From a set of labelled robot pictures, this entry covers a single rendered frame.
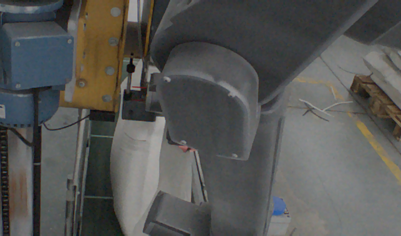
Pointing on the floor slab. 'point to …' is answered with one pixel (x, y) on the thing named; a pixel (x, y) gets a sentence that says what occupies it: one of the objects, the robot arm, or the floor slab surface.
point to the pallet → (383, 106)
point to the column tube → (21, 201)
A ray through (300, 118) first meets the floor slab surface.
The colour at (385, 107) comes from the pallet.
